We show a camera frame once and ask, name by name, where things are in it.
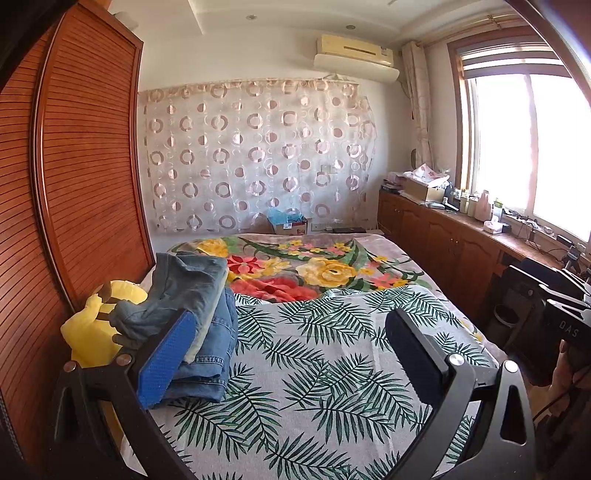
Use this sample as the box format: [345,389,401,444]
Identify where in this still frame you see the leaf print bedspread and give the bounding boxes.
[139,284,506,480]

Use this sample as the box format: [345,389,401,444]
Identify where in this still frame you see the patterned window drape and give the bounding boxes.
[401,41,435,169]

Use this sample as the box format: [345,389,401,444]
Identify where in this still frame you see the window roller blind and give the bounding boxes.
[462,46,568,79]

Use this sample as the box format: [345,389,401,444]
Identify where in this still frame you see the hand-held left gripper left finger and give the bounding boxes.
[48,309,197,480]

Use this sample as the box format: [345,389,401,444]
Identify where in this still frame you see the box with blue bag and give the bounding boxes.
[268,208,310,236]

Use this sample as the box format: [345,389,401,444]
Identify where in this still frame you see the crumpled papers and bags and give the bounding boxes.
[406,164,451,185]

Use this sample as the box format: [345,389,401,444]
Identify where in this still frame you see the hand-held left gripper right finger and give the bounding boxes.
[385,308,539,480]

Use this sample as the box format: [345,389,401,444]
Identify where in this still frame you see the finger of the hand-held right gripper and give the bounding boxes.
[556,268,591,297]
[539,284,591,315]

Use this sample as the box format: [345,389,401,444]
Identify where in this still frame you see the wooden louvered wardrobe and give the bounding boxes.
[0,0,155,462]

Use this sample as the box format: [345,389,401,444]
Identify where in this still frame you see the yellowed wall air conditioner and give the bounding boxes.
[316,33,394,61]

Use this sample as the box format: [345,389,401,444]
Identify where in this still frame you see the floral blanket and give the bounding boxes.
[168,233,437,305]

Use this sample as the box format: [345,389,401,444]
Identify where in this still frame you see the yellow plush toy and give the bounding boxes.
[61,279,148,367]

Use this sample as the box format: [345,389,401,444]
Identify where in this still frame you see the folded blue denim jeans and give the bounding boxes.
[161,288,238,404]

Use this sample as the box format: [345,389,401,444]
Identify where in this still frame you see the white waste bin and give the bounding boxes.
[493,302,522,344]

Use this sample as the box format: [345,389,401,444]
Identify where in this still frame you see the circle pattern sheer curtain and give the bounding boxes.
[137,78,374,232]

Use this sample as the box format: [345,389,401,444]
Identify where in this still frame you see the person's right hand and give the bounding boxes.
[551,340,575,387]

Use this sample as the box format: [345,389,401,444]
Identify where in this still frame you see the cardboard box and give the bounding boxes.
[404,178,451,204]

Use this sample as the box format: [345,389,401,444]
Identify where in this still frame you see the folded grey pants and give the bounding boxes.
[185,268,232,365]

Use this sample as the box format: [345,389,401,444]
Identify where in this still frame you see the blue-grey short pants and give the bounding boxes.
[113,251,229,347]

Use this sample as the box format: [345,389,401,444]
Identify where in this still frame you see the wooden sideboard cabinet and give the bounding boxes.
[378,189,591,324]

